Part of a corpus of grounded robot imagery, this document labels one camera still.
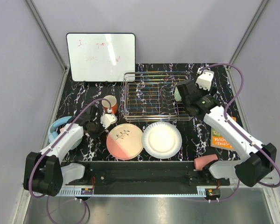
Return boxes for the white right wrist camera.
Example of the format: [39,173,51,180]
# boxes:
[196,68,214,91]

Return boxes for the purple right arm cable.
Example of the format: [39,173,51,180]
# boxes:
[199,62,280,203]

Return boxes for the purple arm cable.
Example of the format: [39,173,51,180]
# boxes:
[28,98,112,224]
[199,62,280,203]

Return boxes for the pink cream leaf plate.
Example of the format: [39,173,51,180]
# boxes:
[106,123,143,161]

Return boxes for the white scalloped plate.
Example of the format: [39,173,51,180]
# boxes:
[142,121,182,159]

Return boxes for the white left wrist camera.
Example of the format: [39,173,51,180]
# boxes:
[100,113,117,129]

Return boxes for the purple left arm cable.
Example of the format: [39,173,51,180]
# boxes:
[28,98,112,224]

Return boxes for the light blue headphones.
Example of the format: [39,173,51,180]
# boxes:
[48,116,84,150]

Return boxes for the green ceramic bowl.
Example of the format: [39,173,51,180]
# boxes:
[174,86,182,102]

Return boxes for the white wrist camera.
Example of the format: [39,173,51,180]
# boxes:
[196,68,214,91]
[100,113,117,129]

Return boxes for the pink plastic cup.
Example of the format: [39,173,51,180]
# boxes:
[194,154,218,171]

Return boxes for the metal wire dish rack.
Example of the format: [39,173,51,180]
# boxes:
[122,71,191,122]

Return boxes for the white dry-erase board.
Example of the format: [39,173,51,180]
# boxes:
[66,33,136,82]

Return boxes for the left aluminium frame post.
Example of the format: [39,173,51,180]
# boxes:
[24,0,68,72]

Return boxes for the black marble pattern mat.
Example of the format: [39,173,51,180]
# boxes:
[56,63,239,162]

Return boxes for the orange children's book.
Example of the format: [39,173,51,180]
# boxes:
[210,127,234,151]

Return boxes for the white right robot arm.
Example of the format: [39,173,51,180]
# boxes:
[176,80,277,187]

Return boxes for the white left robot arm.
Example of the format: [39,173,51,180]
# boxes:
[23,106,115,196]

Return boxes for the aluminium frame post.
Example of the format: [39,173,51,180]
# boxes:
[24,0,68,72]
[229,0,270,64]

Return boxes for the orange ceramic mug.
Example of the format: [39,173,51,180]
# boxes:
[102,95,118,114]

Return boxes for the right aluminium frame post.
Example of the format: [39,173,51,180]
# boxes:
[229,0,270,64]

